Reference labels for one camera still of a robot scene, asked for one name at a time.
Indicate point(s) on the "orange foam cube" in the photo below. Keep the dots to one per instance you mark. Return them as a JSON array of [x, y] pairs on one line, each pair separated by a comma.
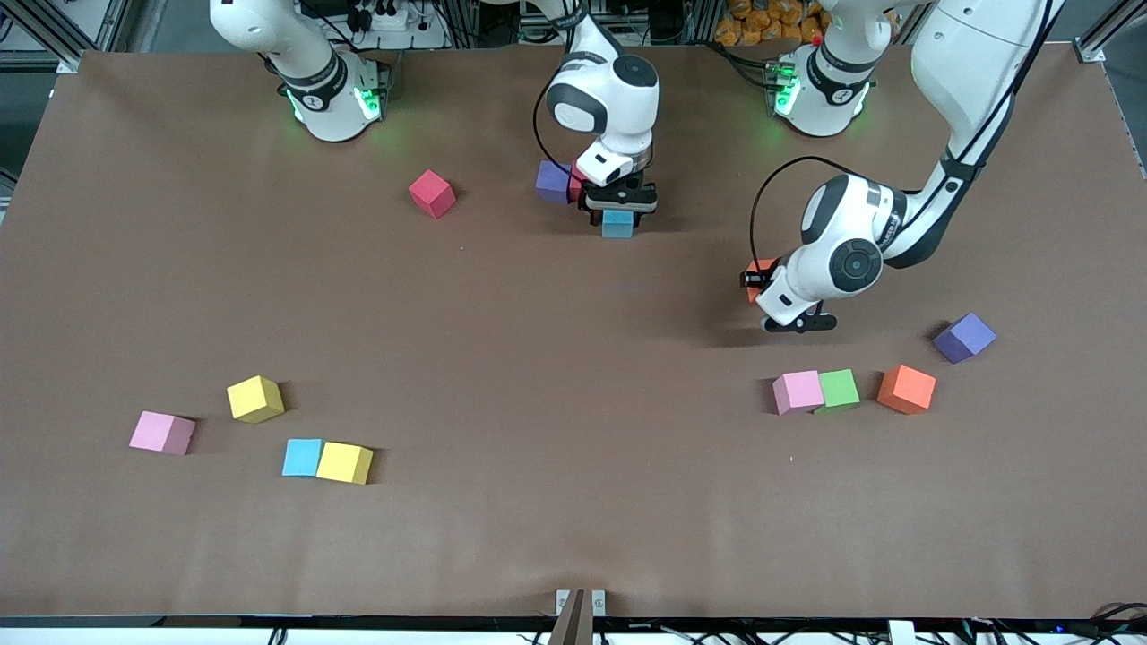
[[906, 389], [762, 265]]

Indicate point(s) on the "blue foam cube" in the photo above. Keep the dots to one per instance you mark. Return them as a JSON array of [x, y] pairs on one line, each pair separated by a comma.
[[616, 226], [300, 457]]

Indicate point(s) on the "red foam cube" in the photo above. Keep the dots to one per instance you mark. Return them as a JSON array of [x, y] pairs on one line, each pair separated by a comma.
[[432, 193], [574, 188]]

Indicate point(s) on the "purple foam cube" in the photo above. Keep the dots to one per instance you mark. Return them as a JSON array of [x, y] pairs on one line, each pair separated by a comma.
[[964, 337], [551, 182]]

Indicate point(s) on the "yellow foam cube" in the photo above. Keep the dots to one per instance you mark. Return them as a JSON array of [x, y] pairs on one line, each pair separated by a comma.
[[344, 463], [254, 398]]

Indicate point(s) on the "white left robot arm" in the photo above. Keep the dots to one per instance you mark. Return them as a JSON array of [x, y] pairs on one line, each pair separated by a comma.
[[851, 260]]

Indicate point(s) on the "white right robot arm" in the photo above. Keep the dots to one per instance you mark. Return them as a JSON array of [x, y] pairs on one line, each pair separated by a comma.
[[609, 98]]

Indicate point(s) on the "pink foam cube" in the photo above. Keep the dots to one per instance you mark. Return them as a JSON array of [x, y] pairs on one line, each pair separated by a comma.
[[797, 391], [162, 433]]

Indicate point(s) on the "green foam cube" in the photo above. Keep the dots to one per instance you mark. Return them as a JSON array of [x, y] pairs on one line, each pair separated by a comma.
[[842, 388]]

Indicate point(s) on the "bag of orange items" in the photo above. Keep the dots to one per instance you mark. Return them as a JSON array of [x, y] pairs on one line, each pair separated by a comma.
[[762, 22]]

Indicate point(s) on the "brown table cover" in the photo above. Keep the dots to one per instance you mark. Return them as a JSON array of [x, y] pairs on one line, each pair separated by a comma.
[[573, 502]]

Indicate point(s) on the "small white box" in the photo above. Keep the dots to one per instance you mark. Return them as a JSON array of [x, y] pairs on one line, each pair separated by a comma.
[[901, 634]]

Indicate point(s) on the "white power strip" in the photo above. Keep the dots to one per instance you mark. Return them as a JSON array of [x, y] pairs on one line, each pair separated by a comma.
[[387, 18]]

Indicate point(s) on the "small metal bracket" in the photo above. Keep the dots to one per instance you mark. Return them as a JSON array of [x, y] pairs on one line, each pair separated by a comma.
[[599, 602]]

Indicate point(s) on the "brown camera pole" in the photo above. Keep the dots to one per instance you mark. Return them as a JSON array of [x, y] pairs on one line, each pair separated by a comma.
[[569, 627]]

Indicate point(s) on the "aluminium frame profile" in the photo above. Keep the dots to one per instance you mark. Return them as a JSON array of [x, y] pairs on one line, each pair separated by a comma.
[[112, 22], [1093, 49]]

